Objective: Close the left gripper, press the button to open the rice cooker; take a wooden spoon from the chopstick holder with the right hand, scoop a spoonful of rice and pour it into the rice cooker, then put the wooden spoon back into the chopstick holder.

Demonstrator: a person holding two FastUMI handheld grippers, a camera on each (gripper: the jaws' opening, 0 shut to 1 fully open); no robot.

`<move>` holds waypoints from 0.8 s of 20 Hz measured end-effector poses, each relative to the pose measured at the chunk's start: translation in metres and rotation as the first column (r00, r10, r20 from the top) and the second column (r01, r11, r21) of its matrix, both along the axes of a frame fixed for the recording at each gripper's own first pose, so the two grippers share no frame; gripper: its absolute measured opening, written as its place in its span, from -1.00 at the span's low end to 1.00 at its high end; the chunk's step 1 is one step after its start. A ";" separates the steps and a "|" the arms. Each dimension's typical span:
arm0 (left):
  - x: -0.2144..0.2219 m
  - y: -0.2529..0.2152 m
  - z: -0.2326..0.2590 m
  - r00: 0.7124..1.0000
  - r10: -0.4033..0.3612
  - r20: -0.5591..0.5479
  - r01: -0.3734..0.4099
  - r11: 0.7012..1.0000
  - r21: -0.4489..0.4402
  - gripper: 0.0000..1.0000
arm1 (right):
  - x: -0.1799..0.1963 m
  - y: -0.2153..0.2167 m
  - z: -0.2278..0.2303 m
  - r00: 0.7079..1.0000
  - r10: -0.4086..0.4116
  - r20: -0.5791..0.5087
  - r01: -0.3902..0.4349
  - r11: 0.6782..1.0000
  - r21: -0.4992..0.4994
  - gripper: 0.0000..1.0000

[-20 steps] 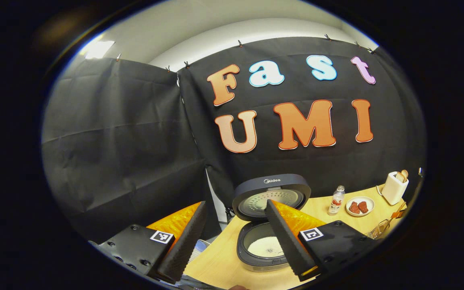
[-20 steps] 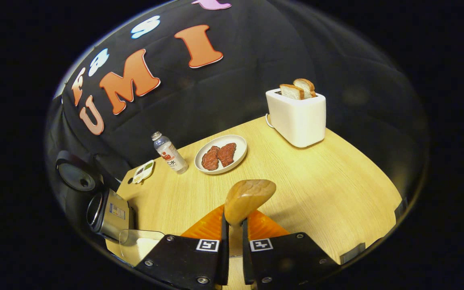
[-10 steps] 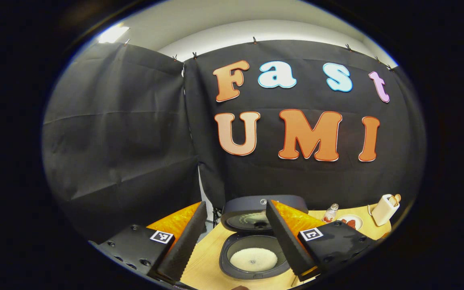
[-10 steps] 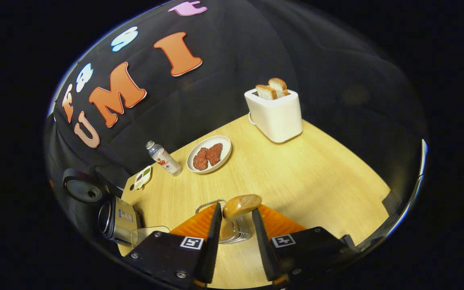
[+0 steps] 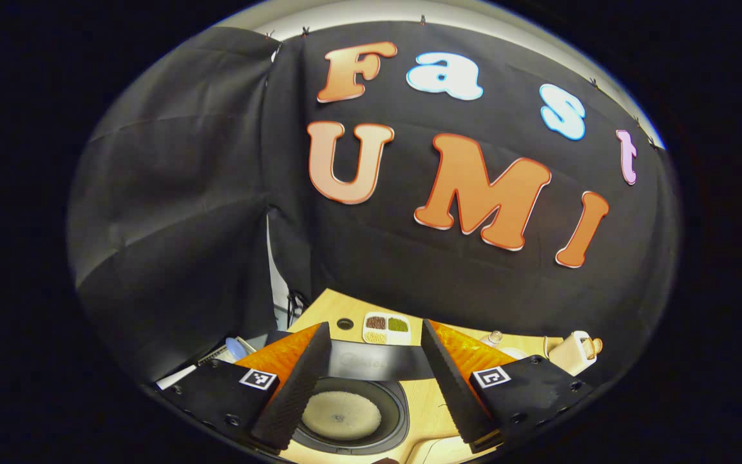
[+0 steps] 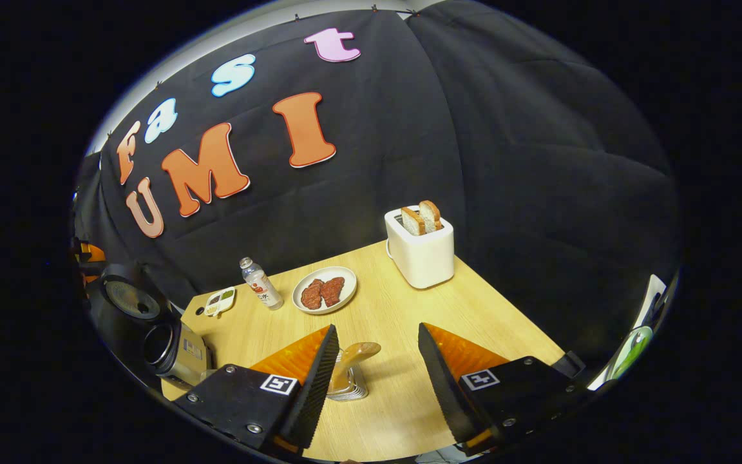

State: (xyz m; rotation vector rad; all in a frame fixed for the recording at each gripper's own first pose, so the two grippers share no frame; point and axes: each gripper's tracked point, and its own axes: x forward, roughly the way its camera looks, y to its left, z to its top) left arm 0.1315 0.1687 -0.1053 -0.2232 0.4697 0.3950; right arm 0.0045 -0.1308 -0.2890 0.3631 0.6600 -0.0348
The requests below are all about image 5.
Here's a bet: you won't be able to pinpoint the white divided bean dish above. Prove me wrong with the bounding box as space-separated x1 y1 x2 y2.
363 312 412 345

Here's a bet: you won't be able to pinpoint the white toaster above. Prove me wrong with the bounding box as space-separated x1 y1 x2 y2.
548 331 604 376

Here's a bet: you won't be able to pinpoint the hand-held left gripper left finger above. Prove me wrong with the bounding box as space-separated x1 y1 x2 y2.
162 321 333 452

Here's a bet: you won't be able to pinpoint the black cables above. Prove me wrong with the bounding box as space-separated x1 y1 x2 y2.
286 290 311 329

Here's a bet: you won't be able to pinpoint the dark rice cooker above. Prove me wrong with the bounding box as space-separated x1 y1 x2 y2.
265 331 436 456

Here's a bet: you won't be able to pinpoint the black backdrop cloth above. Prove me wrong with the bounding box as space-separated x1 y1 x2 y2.
67 19 681 387

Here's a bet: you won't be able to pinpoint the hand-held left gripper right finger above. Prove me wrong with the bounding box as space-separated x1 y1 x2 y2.
421 318 594 454

